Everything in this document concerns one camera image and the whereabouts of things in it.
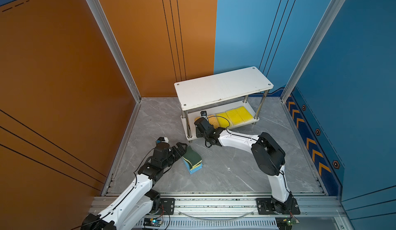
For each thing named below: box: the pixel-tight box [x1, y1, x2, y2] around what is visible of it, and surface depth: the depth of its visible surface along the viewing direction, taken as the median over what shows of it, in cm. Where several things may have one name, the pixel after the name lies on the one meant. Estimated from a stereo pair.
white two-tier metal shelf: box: [174, 66, 274, 141], surface depth 83 cm
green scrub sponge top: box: [182, 145, 203, 170], surface depth 83 cm
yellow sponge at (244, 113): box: [235, 106, 254, 122], surface depth 104 cm
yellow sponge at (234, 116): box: [225, 108, 245, 126], surface depth 101 cm
